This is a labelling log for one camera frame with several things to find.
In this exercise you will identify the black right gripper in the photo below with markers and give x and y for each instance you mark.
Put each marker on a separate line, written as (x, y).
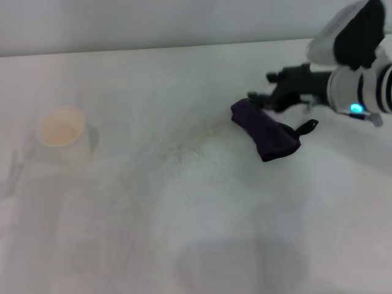
(301, 84)

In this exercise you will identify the purple rag with black trim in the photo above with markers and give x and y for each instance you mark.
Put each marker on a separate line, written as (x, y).
(266, 134)

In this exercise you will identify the white paper cup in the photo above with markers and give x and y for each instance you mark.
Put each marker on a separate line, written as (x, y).
(62, 131)

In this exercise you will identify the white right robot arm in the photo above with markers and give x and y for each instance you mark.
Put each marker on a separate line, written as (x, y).
(361, 87)

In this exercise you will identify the silver metal connector plug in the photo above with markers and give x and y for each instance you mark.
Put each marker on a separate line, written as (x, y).
(375, 119)

